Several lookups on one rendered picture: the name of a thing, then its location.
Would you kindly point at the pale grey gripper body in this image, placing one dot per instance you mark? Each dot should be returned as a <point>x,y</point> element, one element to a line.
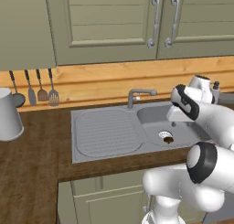
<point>178,115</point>

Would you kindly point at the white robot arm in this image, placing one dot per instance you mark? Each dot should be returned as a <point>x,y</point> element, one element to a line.
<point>210,169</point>

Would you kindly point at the brown mushroom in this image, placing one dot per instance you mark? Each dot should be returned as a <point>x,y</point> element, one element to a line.
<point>168,140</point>

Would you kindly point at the grey sink tap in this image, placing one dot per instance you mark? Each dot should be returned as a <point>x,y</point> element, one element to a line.
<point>131,98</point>

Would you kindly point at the grey steel sink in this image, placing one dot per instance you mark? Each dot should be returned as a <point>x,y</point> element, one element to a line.
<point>103,133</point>

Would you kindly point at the olive base cupboard door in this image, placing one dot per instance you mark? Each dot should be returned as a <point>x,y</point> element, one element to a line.
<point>112,206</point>

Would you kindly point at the grey bottle with dark cap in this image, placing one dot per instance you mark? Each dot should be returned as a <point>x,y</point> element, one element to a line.
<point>216,89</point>

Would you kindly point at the olive drawer front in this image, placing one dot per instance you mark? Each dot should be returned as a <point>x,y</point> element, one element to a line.
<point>87,185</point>

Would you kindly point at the grey slotted spatula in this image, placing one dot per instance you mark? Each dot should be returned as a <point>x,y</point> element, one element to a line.
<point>53,96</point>

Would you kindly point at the brown spatula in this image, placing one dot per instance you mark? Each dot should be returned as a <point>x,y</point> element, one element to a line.
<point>42,94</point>

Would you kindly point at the grey flat turner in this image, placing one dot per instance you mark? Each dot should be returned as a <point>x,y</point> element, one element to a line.
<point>32,95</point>

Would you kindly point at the dark ladle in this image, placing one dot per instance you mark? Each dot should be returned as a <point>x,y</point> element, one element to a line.
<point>17,98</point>

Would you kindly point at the grey metal jug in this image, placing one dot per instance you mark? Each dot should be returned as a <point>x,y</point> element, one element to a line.
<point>9,118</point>

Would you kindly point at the olive cupboard side panel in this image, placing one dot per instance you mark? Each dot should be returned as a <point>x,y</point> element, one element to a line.
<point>24,26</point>

